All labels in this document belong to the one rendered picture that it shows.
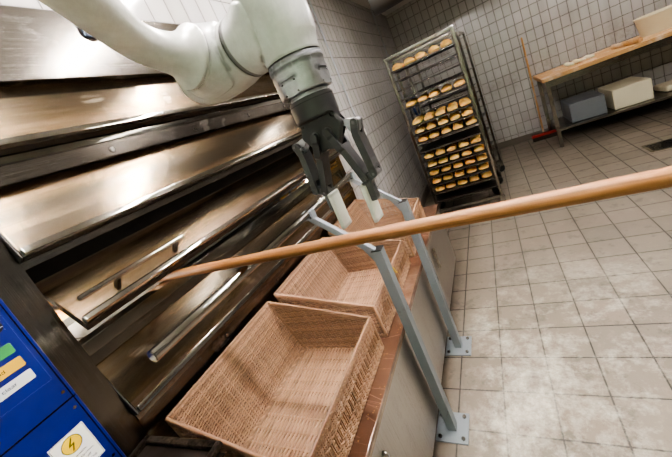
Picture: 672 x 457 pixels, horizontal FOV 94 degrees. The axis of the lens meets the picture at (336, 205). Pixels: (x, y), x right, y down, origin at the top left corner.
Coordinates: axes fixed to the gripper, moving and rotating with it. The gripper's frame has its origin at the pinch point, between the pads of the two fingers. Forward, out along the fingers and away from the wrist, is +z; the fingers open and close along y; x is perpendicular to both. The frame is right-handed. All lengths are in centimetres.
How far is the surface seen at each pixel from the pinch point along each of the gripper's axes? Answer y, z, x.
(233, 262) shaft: -50, 9, 7
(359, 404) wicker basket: -35, 68, 13
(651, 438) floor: 38, 129, 62
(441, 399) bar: -29, 108, 50
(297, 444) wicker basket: -53, 70, -2
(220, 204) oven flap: -85, -4, 39
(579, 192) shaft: 31.7, 10.4, 12.3
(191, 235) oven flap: -80, 0, 17
